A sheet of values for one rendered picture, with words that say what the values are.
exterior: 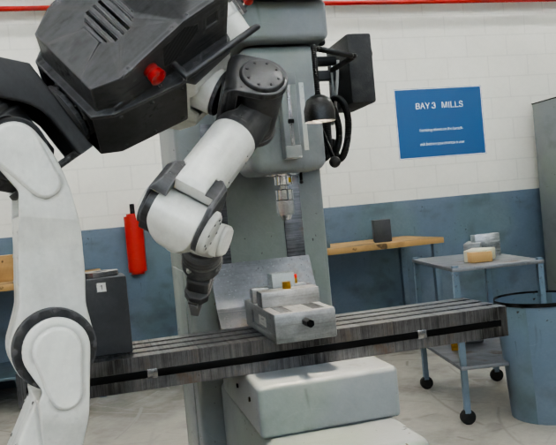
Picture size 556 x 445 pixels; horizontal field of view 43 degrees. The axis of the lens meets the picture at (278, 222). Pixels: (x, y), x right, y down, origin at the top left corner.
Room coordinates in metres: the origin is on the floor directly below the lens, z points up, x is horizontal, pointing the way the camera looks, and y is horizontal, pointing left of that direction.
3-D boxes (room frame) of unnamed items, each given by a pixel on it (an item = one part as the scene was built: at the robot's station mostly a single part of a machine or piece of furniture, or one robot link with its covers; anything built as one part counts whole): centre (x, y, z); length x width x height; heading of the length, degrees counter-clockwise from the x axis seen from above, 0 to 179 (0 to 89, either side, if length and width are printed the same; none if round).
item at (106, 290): (1.72, 0.50, 1.01); 0.22 x 0.12 x 0.20; 106
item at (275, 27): (1.88, -0.01, 1.68); 0.34 x 0.24 x 0.10; 14
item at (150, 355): (1.82, 0.04, 0.87); 1.24 x 0.23 x 0.08; 104
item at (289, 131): (1.74, -0.05, 1.44); 0.04 x 0.04 x 0.21; 14
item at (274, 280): (1.83, 0.01, 1.02); 0.06 x 0.05 x 0.06; 104
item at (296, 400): (1.84, -0.02, 0.77); 0.50 x 0.35 x 0.12; 14
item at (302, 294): (1.78, -0.01, 1.00); 0.15 x 0.06 x 0.04; 104
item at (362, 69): (2.22, -0.27, 1.62); 0.20 x 0.09 x 0.21; 14
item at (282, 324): (1.81, 0.00, 0.96); 0.35 x 0.15 x 0.11; 14
